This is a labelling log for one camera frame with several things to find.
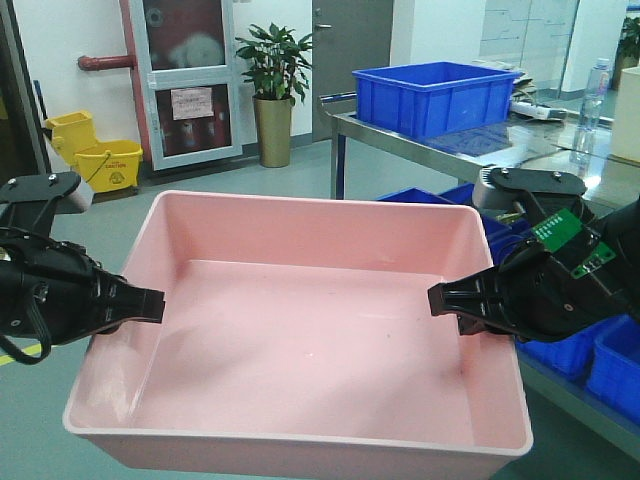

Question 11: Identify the yellow mop bucket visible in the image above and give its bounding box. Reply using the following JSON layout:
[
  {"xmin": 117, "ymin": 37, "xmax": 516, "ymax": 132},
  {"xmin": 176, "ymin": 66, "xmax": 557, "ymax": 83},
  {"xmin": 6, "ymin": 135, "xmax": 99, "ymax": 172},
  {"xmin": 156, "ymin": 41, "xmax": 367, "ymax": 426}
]
[{"xmin": 45, "ymin": 110, "xmax": 143, "ymax": 193}]

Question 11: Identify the pink plastic bin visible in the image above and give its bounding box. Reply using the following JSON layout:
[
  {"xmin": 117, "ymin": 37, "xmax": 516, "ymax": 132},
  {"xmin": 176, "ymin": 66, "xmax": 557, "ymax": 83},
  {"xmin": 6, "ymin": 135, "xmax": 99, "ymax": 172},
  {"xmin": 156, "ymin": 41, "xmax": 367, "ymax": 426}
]
[{"xmin": 63, "ymin": 191, "xmax": 533, "ymax": 479}]

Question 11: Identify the green circuit board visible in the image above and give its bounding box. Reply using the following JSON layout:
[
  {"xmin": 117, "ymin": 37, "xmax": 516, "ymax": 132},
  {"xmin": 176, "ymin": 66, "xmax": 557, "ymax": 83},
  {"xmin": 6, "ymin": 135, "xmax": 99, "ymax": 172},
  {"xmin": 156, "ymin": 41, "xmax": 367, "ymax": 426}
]
[{"xmin": 532, "ymin": 208, "xmax": 616, "ymax": 279}]

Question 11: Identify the grey door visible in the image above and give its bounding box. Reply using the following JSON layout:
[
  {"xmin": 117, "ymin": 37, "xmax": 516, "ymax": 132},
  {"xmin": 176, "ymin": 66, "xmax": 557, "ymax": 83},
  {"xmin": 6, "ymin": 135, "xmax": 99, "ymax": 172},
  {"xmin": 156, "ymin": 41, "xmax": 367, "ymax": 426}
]
[{"xmin": 312, "ymin": 0, "xmax": 394, "ymax": 141}]

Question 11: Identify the blue bin lower right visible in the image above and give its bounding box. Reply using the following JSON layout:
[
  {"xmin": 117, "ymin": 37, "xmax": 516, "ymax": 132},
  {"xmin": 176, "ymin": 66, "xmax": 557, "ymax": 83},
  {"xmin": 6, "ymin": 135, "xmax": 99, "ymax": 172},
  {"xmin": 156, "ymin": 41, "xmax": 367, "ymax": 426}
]
[{"xmin": 586, "ymin": 316, "xmax": 639, "ymax": 424}]

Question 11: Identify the clear water bottle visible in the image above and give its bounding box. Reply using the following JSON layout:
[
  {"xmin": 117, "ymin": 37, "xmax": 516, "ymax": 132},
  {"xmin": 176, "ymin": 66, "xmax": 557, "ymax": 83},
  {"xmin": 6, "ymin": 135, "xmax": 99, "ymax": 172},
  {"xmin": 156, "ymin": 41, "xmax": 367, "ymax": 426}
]
[{"xmin": 569, "ymin": 56, "xmax": 612, "ymax": 171}]

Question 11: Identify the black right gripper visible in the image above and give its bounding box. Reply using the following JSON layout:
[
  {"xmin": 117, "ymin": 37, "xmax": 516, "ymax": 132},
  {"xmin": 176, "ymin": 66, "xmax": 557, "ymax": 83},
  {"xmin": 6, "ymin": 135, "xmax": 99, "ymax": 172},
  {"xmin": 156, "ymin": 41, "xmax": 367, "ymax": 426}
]
[{"xmin": 427, "ymin": 239, "xmax": 630, "ymax": 342}]

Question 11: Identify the blue plastic bin on table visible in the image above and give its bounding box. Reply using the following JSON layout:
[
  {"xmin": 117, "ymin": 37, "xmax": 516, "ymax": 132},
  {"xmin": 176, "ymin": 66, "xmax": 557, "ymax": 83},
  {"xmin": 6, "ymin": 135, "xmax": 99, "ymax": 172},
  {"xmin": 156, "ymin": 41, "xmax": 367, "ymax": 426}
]
[{"xmin": 352, "ymin": 62, "xmax": 519, "ymax": 141}]

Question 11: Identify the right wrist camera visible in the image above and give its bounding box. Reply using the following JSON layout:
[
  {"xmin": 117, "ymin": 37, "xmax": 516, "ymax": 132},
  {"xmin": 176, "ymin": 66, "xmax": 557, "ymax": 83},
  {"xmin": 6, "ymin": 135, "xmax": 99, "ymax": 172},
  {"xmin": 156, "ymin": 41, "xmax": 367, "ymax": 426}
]
[{"xmin": 472, "ymin": 167, "xmax": 594, "ymax": 225}]

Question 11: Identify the red wall pipe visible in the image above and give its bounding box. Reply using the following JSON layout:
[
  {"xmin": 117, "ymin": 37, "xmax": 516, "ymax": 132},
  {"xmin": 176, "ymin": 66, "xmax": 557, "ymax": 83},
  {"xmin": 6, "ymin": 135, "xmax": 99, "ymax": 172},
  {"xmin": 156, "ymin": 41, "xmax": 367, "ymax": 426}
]
[{"xmin": 77, "ymin": 55, "xmax": 136, "ymax": 71}]

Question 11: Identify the fire hose cabinet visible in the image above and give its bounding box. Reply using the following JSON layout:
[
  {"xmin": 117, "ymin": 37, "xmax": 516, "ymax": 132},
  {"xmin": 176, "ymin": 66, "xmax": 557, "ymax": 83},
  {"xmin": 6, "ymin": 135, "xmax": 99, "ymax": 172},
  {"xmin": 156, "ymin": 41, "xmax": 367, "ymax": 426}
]
[{"xmin": 119, "ymin": 1, "xmax": 242, "ymax": 172}]

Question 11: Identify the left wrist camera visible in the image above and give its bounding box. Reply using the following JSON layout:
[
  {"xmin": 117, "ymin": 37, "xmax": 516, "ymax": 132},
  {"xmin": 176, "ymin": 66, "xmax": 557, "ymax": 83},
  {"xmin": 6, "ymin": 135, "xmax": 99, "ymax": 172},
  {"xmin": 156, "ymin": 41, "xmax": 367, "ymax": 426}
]
[{"xmin": 1, "ymin": 171, "xmax": 94, "ymax": 236}]

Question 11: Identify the blue bin lower shelf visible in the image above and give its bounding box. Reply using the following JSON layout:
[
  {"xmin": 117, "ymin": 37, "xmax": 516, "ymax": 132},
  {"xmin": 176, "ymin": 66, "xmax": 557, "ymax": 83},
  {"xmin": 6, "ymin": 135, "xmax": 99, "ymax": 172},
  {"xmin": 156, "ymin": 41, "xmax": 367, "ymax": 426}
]
[{"xmin": 378, "ymin": 183, "xmax": 625, "ymax": 380}]

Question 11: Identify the stainless steel table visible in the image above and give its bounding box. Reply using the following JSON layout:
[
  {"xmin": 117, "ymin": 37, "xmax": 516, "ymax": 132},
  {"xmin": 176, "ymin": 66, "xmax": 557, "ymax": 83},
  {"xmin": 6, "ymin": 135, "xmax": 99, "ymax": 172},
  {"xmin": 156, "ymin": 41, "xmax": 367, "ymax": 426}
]
[{"xmin": 315, "ymin": 92, "xmax": 639, "ymax": 209}]

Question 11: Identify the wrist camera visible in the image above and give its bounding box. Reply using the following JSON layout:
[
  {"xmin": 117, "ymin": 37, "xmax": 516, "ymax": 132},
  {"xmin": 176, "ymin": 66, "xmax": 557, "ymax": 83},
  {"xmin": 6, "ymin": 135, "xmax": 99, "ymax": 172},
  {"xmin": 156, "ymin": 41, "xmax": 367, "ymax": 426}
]
[
  {"xmin": 1, "ymin": 171, "xmax": 94, "ymax": 236},
  {"xmin": 472, "ymin": 167, "xmax": 594, "ymax": 225}
]

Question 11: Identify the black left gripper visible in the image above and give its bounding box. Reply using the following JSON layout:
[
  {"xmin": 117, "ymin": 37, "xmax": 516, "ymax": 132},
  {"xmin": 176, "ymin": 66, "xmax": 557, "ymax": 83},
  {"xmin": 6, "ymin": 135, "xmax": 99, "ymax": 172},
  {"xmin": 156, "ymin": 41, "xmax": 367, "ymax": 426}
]
[{"xmin": 1, "ymin": 227, "xmax": 165, "ymax": 348}]

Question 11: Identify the plant in gold pot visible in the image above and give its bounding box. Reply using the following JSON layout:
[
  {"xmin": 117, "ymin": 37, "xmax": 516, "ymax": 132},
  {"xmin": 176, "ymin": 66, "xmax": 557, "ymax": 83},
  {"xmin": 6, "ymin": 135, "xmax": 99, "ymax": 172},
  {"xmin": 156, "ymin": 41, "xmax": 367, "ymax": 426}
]
[{"xmin": 236, "ymin": 23, "xmax": 313, "ymax": 168}]

